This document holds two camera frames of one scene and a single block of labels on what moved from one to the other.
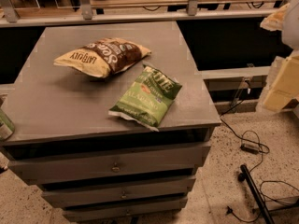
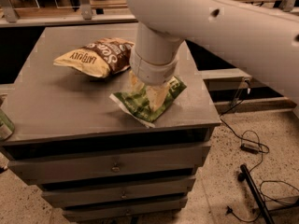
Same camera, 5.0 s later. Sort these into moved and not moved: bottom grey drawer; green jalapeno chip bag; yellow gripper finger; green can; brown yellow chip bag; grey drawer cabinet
Moved: green jalapeno chip bag; yellow gripper finger
Not moved: bottom grey drawer; green can; brown yellow chip bag; grey drawer cabinet
